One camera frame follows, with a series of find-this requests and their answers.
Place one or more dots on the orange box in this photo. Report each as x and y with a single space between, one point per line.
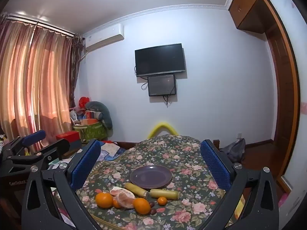
88 121

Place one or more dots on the pile of clothes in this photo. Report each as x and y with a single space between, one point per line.
103 112

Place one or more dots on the green floral blanket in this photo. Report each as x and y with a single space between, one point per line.
187 153

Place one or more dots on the curtain rail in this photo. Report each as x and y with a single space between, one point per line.
48 27

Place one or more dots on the wooden bed footboard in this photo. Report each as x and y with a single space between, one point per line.
124 145

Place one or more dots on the blue patchwork quilt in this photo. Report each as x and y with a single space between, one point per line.
109 151

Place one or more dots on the dark red jujube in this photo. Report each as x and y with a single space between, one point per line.
151 204
153 211

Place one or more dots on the orange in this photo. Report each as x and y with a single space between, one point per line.
104 200
142 205

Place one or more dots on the wooden wardrobe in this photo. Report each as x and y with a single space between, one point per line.
283 88

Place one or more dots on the purple round plate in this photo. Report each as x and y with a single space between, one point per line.
151 176

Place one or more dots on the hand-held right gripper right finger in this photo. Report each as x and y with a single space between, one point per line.
214 165

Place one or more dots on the yellow foam tube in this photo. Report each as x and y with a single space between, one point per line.
163 124

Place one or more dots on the black wall television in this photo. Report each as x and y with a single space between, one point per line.
160 57

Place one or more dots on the green patterned box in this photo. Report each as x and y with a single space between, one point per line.
92 131

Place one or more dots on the grey bag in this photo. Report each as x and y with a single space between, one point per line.
233 149

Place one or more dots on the red box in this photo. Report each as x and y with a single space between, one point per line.
69 137

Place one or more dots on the white air conditioner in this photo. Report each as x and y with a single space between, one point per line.
104 36

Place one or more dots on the pink cloth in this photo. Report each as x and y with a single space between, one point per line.
284 202

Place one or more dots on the peeled pomelo segment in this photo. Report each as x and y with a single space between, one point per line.
120 191
125 200

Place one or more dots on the small tangerine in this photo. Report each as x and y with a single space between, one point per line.
162 200
116 204

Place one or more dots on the red plastic bag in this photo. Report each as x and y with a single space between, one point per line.
84 101

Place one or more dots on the white wall socket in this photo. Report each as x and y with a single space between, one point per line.
238 136

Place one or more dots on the pink striped curtain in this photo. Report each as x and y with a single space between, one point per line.
36 76

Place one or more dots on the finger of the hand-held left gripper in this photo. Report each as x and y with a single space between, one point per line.
54 149
34 137

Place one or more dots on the white sliding wardrobe door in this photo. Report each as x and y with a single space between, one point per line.
301 40

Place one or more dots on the yellow sugarcane piece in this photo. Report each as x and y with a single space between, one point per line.
165 193
136 189

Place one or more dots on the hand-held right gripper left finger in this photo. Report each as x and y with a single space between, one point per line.
85 165

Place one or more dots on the small black wall monitor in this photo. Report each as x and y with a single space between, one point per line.
162 85

